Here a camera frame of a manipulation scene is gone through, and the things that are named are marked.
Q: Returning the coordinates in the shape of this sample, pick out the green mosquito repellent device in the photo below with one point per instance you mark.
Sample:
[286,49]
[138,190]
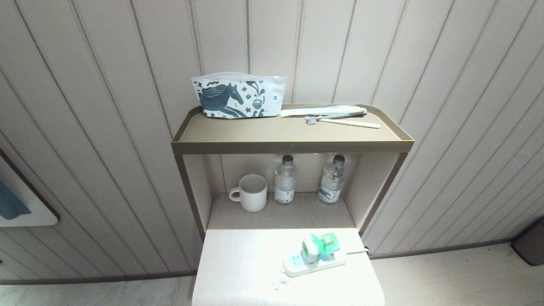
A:
[319,247]

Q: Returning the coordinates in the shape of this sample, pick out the white power strip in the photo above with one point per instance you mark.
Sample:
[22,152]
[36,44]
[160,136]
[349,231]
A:
[314,265]

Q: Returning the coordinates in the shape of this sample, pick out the brown shelf tray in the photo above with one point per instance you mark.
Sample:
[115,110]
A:
[289,135]

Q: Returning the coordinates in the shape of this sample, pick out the clear plastic water bottle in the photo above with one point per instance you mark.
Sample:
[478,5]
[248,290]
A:
[332,182]
[284,182]

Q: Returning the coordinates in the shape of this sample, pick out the white ribbed mug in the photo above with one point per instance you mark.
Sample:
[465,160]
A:
[253,193]

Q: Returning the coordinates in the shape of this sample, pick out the white pouch with horse print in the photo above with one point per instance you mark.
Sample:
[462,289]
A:
[238,97]

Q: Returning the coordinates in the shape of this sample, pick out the white toothpaste tube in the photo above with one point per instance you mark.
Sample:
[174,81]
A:
[323,110]

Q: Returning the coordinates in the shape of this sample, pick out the grey toothbrush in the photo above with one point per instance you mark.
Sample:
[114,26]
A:
[340,115]

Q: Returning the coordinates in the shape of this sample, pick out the white toothbrush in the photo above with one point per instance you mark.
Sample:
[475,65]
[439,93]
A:
[352,123]

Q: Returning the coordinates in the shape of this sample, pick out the white bedside cabinet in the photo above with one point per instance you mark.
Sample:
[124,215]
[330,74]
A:
[289,238]

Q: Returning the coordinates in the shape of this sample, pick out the white board with teal cloth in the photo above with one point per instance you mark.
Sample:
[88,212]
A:
[21,199]

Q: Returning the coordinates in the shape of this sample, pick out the grey waste bin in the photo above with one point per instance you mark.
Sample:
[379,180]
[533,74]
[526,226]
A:
[530,244]

